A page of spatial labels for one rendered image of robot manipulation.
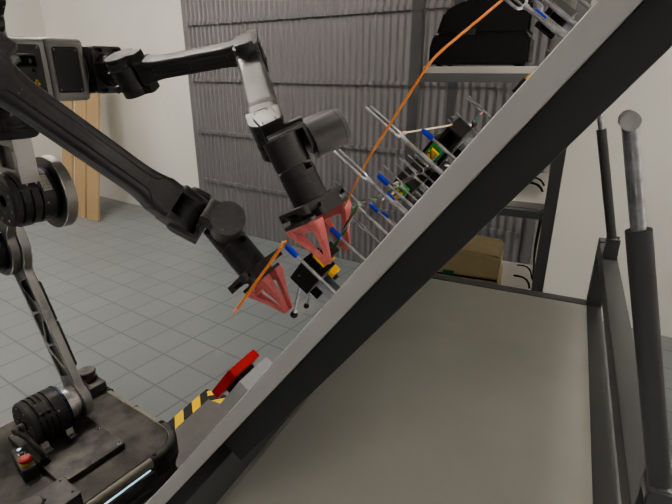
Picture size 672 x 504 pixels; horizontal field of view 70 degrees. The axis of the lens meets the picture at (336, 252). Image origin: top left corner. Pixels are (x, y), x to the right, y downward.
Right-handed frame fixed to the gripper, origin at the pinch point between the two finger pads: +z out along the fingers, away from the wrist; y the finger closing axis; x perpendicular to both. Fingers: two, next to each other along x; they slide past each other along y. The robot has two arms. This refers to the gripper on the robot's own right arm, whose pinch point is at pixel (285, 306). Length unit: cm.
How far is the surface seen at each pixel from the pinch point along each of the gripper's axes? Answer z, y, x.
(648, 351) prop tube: 24, -10, -50
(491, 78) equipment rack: -12, 96, -23
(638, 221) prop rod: 13, -8, -56
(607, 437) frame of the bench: 58, 24, -19
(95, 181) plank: -209, 208, 362
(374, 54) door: -87, 257, 74
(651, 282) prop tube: 18, -9, -54
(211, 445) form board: 5.9, -31.5, -12.9
